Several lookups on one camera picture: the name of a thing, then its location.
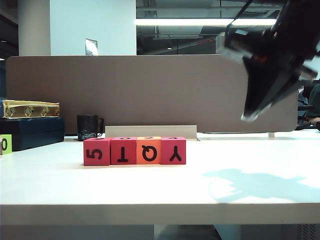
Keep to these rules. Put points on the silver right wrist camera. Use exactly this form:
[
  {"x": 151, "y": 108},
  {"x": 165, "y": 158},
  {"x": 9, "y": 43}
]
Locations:
[{"x": 232, "y": 46}]

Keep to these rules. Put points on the framed wall sign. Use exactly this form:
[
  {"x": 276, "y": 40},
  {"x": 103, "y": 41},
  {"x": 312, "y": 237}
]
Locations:
[{"x": 90, "y": 47}]

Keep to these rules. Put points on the white divider foot bracket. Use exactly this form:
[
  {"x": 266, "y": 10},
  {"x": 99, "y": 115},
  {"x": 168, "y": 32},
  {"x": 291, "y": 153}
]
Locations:
[{"x": 271, "y": 135}]

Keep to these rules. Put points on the black mug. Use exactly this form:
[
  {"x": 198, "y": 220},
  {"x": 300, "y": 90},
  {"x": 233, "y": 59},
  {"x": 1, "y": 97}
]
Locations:
[{"x": 86, "y": 126}]

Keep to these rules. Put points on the pink foam block digit 5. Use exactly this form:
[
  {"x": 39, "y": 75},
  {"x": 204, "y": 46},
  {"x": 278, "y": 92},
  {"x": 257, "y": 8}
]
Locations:
[{"x": 96, "y": 153}]

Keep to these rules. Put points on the white ceiling light strip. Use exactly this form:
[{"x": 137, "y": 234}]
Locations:
[{"x": 185, "y": 22}]

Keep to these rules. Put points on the green foam block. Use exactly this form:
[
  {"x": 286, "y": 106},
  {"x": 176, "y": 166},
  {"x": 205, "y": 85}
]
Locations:
[{"x": 6, "y": 145}]

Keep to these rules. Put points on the yellow patterned box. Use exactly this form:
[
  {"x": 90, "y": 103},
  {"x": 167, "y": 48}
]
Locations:
[{"x": 30, "y": 110}]

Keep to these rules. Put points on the brown desk divider panel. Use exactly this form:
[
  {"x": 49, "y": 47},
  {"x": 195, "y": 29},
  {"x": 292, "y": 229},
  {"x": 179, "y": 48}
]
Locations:
[{"x": 150, "y": 95}]

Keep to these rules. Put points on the pink foam block letter T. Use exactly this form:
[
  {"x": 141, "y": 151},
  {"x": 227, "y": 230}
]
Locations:
[{"x": 123, "y": 153}]

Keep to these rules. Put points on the pink foam block letter Y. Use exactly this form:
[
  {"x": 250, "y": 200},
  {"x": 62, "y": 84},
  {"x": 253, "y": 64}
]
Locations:
[{"x": 173, "y": 152}]

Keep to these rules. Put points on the dark blue case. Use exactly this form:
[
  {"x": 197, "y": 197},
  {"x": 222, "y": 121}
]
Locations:
[{"x": 32, "y": 132}]

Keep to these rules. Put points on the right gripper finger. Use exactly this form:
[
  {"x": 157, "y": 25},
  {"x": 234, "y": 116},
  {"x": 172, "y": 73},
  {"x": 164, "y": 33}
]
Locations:
[
  {"x": 260, "y": 87},
  {"x": 282, "y": 92}
]

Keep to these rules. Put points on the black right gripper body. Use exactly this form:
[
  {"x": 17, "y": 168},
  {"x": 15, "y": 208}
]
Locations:
[{"x": 282, "y": 50}]

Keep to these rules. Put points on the person in dark green top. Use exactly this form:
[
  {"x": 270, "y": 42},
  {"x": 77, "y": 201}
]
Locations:
[{"x": 314, "y": 98}]

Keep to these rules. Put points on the orange foam block letter Q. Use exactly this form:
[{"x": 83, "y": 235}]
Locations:
[{"x": 148, "y": 152}]

